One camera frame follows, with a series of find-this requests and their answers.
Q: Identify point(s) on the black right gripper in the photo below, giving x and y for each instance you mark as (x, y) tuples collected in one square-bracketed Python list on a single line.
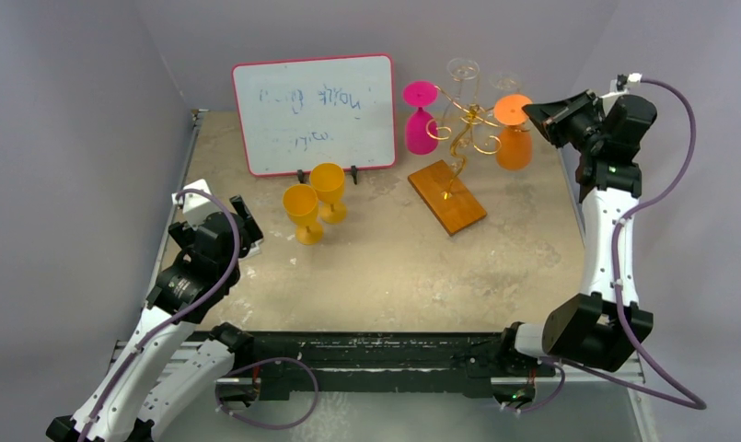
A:
[(561, 119)]

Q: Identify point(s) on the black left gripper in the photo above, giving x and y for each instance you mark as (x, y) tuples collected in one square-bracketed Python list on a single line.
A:
[(187, 237)]

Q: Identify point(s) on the orange wine glass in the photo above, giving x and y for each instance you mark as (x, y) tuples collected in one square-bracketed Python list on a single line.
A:
[(514, 141)]

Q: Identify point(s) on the yellow wine glass front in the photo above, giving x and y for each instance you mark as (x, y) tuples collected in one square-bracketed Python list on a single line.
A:
[(301, 205)]

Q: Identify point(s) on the yellow wine glass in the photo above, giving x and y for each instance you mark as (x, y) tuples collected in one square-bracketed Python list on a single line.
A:
[(328, 180), (301, 205)]

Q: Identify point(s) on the red framed whiteboard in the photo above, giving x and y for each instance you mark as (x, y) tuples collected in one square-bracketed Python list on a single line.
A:
[(297, 114)]

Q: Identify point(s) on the gold wire wine glass rack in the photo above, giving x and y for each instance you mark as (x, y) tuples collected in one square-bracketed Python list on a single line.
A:
[(439, 184)]

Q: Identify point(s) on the white plastic packaged item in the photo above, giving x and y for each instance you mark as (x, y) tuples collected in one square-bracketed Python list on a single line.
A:
[(254, 249)]

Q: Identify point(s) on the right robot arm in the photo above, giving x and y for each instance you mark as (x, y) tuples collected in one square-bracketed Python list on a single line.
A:
[(601, 326)]

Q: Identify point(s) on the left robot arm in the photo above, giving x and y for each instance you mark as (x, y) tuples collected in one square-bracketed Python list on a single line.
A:
[(128, 405)]

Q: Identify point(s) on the clear wine glass right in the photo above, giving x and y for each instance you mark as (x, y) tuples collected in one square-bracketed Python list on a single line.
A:
[(505, 83)]

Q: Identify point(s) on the clear wine glass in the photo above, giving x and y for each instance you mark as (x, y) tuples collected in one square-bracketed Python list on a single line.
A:
[(463, 72), (505, 83)]

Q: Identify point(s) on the clear wine glass left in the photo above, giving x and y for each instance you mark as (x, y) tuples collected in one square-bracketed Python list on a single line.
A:
[(463, 72)]

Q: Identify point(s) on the pink wine glass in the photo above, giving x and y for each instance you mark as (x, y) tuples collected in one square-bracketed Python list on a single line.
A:
[(420, 128)]

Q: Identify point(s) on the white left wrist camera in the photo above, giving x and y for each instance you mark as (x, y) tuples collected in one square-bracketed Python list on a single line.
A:
[(195, 207)]

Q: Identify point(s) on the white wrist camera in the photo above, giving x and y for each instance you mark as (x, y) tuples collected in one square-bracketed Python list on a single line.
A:
[(621, 85), (195, 207)]

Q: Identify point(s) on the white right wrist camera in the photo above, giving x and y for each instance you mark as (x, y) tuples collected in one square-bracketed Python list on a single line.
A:
[(621, 85)]

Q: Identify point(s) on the black metal base frame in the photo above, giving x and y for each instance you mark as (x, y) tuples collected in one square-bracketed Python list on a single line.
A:
[(476, 365)]

